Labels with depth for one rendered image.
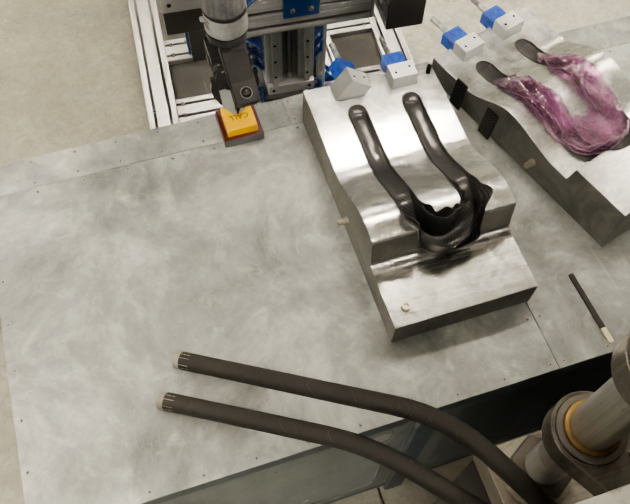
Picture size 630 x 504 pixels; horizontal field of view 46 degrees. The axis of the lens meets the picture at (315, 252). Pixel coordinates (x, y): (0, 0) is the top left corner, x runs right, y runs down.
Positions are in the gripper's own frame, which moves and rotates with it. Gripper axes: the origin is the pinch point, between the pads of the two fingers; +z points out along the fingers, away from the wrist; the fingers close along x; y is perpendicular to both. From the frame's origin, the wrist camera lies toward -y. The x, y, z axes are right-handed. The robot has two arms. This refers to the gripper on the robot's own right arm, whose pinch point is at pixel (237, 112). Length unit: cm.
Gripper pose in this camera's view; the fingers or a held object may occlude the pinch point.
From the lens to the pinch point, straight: 145.9
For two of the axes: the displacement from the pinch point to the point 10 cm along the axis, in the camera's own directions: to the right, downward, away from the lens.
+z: -0.2, 4.8, 8.8
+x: -9.5, 2.6, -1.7
